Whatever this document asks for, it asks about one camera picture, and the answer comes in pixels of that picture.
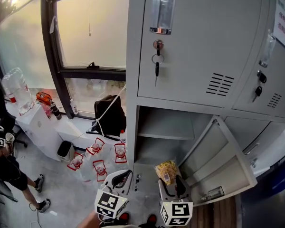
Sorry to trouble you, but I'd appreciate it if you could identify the grey locker door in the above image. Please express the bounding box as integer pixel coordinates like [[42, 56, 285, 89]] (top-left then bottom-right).
[[178, 114, 258, 208]]

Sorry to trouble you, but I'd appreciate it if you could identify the pink patterned bag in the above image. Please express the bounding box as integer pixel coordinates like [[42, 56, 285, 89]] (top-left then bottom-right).
[[41, 103, 53, 120]]

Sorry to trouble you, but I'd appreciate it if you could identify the small black waste bin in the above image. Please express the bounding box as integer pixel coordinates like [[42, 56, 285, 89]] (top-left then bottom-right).
[[57, 141, 76, 162]]

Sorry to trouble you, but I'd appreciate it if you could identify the black backpack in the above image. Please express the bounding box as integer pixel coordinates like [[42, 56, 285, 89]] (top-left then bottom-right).
[[91, 94, 127, 141]]

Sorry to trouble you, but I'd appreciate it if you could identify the small clear plastic bottle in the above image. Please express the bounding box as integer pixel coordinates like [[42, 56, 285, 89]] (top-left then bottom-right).
[[70, 99, 79, 115]]

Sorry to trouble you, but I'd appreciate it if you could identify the blue box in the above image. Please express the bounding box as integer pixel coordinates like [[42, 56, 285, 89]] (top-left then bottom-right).
[[270, 160, 285, 192]]

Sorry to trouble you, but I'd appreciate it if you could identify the white rope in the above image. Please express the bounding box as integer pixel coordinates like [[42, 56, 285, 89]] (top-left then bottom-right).
[[72, 84, 127, 140]]

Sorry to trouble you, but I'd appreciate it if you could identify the orange bag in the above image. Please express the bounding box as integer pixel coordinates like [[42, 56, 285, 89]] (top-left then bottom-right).
[[35, 91, 53, 105]]

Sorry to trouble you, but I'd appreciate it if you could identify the white water dispenser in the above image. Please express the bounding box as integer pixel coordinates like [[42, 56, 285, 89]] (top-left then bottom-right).
[[15, 103, 64, 162]]

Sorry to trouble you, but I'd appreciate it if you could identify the black tumbler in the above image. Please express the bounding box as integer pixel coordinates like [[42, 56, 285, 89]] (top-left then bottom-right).
[[49, 101, 62, 120]]

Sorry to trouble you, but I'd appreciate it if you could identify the white window sill ledge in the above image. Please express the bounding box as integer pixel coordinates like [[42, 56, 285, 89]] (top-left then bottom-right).
[[56, 117, 128, 149]]

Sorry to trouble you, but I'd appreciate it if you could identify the small cabinet key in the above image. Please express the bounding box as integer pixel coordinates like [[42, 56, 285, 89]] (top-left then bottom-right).
[[134, 173, 143, 192]]

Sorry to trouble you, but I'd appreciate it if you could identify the large clear water bottle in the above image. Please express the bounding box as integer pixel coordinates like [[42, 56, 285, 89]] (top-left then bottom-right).
[[1, 67, 35, 115]]

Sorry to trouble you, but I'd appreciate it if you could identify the grey metal locker cabinet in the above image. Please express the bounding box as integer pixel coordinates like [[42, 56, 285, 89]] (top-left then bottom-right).
[[125, 0, 285, 208]]

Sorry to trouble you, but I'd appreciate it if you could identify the window pull cord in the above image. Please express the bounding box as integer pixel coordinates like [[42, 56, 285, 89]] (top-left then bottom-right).
[[88, 0, 92, 37]]

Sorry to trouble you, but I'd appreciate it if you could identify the wooden slat platform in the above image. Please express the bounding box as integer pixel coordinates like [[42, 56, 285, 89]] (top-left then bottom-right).
[[194, 196, 237, 228]]

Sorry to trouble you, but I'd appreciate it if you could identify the yellow snack packet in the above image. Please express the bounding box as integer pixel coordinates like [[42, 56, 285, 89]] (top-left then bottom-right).
[[155, 160, 179, 185]]

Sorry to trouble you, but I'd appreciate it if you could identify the person's left forearm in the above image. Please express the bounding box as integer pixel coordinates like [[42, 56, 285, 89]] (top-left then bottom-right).
[[77, 210, 102, 228]]

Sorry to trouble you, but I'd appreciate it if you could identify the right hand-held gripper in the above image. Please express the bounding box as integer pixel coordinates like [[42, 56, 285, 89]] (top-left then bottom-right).
[[158, 174, 194, 226]]

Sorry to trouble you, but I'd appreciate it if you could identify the clear water jug red handle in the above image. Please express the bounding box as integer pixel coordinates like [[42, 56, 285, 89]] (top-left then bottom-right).
[[66, 152, 85, 171], [85, 137, 105, 156], [114, 143, 128, 164], [92, 160, 108, 182]]

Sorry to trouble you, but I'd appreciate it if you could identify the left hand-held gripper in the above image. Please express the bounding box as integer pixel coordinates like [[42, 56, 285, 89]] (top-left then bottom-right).
[[94, 169, 133, 222]]

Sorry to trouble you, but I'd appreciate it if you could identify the white counter unit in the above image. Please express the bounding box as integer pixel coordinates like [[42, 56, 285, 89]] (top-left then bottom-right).
[[242, 122, 285, 175]]

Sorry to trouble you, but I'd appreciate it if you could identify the black window frame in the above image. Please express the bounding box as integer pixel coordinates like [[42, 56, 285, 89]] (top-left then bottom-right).
[[0, 0, 131, 121]]

